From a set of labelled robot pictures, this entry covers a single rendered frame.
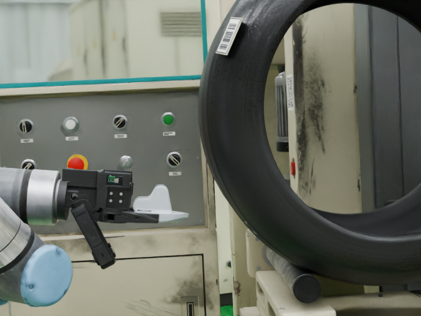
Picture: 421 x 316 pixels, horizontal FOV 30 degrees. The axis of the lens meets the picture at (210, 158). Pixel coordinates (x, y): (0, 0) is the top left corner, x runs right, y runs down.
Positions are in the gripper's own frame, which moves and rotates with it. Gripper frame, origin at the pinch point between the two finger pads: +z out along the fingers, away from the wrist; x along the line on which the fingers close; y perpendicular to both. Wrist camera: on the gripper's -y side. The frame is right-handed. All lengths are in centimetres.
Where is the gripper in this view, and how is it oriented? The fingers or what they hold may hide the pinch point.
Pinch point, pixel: (180, 219)
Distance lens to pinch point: 131.1
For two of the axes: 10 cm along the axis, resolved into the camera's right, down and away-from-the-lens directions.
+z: 10.0, 0.7, 0.6
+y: 0.7, -10.0, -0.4
